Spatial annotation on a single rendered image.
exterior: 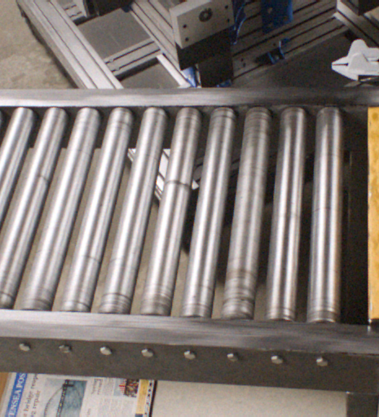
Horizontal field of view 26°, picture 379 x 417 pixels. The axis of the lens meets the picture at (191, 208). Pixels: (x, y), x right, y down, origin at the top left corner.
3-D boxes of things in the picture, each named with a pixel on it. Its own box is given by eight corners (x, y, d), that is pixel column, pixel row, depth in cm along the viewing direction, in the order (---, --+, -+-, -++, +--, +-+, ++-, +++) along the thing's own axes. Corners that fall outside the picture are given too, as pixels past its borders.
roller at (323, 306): (344, 120, 154) (345, 101, 150) (340, 346, 125) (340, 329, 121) (317, 120, 155) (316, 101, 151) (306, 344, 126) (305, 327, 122)
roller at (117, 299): (163, 125, 161) (174, 109, 157) (120, 338, 132) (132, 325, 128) (140, 114, 159) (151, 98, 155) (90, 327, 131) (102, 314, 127)
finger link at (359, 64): (332, 46, 156) (383, 46, 155) (332, 70, 161) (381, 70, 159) (332, 58, 154) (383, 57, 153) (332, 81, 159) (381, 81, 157)
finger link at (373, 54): (332, 36, 158) (382, 34, 157) (332, 59, 163) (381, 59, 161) (332, 46, 156) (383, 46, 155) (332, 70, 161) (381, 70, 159)
